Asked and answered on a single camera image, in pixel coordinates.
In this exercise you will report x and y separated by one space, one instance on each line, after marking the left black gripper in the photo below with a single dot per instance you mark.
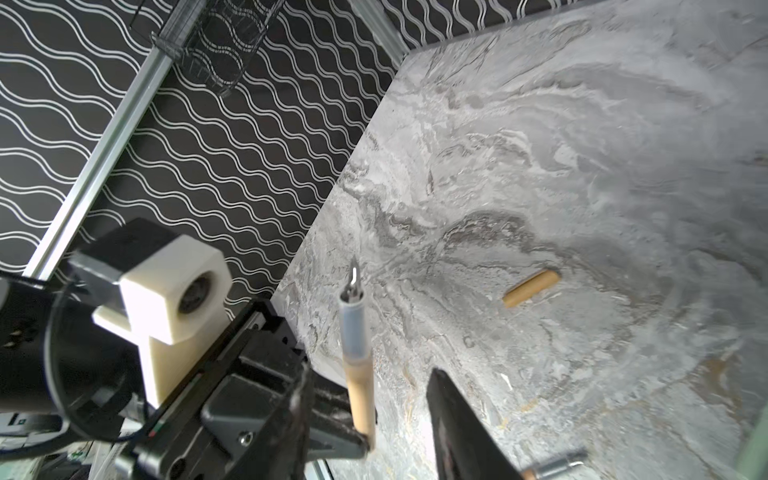
207 423

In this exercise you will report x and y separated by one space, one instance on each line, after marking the black wire basket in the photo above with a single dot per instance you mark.
214 42

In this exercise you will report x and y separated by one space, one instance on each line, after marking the green pen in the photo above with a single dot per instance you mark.
752 461

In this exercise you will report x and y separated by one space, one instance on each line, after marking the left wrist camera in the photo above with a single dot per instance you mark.
160 290

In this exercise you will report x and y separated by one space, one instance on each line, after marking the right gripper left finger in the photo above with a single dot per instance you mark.
280 449

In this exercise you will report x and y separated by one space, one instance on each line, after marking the orange pen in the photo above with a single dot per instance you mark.
556 467
357 354

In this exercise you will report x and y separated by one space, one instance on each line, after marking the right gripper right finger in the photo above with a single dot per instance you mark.
463 447

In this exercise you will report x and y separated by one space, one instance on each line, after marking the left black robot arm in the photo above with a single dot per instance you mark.
55 361

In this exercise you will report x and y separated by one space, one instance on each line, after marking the orange pen cap left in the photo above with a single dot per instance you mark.
528 288

